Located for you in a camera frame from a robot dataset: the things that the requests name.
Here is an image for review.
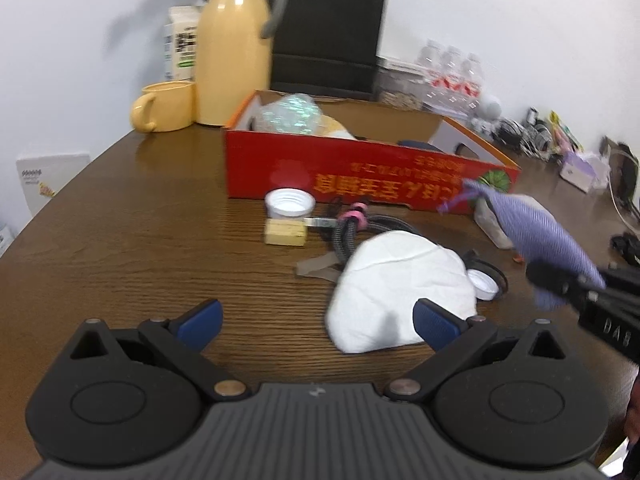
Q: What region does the black cable with pink tie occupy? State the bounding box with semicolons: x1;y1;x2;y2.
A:
304;200;426;267

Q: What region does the white ribbed bottle cap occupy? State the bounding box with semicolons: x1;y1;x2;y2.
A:
264;187;316;221

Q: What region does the yellow mug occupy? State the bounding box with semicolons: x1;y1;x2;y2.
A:
130;80;197;134

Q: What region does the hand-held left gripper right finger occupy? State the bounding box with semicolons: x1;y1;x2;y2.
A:
385;298;566;403

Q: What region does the purple fabric pouch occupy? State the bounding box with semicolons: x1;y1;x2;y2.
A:
437;177;608;311

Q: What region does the clear seed container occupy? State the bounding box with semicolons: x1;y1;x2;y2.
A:
376;67;426;111

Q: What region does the yellow thermos jug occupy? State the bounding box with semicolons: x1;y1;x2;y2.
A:
194;0;290;127

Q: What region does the iridescent plastic wrap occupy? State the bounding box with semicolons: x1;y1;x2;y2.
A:
254;93;322;137

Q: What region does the white flat box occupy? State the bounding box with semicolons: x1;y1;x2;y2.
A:
378;55;431;77

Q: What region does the pale purple tissue box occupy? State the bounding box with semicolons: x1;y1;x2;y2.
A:
559;152;601;194

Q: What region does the yellow plush toy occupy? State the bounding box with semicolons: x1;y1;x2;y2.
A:
312;114;358;142

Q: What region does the black cable bundle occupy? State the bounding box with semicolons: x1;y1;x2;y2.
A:
610;232;640;267

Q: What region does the small white lid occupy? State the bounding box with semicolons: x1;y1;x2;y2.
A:
466;268;499;302

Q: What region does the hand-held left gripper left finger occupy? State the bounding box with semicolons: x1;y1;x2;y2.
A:
70;299;248;402

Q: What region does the white cloth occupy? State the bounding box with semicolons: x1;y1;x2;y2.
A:
325;230;478;356

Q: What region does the white printed card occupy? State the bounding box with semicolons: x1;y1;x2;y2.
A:
15;151;92;219

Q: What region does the tan strap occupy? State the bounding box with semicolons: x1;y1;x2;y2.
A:
295;252;351;282

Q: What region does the white carton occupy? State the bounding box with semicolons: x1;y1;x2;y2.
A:
164;6;203;83

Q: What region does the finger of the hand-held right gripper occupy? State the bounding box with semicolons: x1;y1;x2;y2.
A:
526;258;608;312

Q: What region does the red cardboard box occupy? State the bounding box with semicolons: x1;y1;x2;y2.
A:
222;89;522;216

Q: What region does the yellow rectangular block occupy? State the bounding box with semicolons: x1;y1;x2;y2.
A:
264;218;307;247

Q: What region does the clear water bottle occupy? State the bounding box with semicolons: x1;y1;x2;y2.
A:
437;46;464;101
457;54;485;111
415;39;443;96

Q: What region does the black cable tangle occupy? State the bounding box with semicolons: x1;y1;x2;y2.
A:
497;116;531;148

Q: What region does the white cable tangle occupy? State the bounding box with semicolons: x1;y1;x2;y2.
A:
520;122;553;158

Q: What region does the colourful snack packet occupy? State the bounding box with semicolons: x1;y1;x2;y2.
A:
547;110;585;155

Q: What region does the black paper bag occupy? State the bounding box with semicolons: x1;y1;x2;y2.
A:
270;0;392;103

